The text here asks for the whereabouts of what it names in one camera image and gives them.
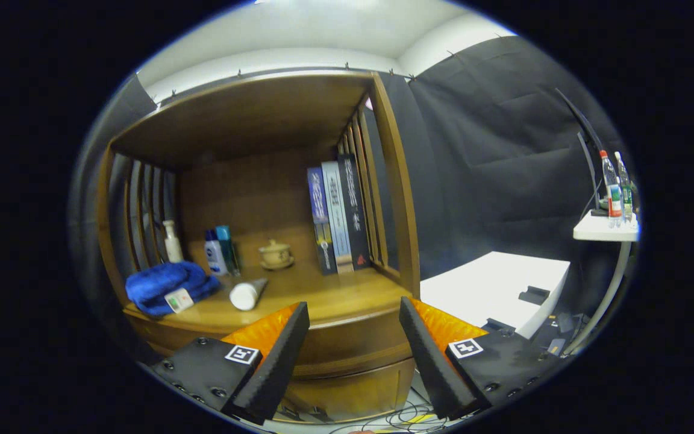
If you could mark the black spine book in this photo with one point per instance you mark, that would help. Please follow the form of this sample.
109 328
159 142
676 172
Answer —
353 211

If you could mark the white bottle blue cap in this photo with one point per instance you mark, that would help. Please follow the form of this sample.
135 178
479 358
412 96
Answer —
214 256

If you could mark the water bottle red label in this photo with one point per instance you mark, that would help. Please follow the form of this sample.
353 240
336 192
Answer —
612 199

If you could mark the white pump bottle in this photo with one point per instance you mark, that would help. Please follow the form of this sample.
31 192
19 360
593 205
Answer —
172 247

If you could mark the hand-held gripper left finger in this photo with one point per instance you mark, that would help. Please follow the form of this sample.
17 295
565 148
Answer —
281 361

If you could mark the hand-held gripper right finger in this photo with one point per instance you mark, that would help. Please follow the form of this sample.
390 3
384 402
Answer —
428 361

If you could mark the small black bracket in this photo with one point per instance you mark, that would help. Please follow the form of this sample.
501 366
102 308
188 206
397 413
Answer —
534 295

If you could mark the wooden drawer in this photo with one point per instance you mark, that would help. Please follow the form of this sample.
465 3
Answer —
347 349

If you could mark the dark floor equipment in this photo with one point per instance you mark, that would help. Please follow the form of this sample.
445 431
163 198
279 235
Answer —
558 345

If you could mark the wooden cabinet door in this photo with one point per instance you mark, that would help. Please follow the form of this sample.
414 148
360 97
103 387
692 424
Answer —
359 392

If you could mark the water bottle green label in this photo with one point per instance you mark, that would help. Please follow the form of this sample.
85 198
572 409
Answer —
626 193

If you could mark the wooden cabinet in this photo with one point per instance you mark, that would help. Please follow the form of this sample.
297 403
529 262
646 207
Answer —
232 114

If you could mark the pale spine book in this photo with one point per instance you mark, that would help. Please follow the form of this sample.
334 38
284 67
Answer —
336 217

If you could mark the blue towel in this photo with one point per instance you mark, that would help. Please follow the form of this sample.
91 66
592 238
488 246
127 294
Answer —
160 283

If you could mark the wooden countertop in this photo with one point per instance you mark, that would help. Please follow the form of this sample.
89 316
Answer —
335 295

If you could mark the white green tube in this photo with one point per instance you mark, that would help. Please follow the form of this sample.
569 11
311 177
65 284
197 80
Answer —
244 295

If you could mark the teal bottle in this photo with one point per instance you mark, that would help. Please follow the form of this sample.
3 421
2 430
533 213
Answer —
226 247

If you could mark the white side table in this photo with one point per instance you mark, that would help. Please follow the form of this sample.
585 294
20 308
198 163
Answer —
600 229

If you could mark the beige lidded teacup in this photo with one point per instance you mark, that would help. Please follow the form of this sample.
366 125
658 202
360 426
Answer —
276 254

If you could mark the white box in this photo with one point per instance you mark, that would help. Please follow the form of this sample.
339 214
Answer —
491 283

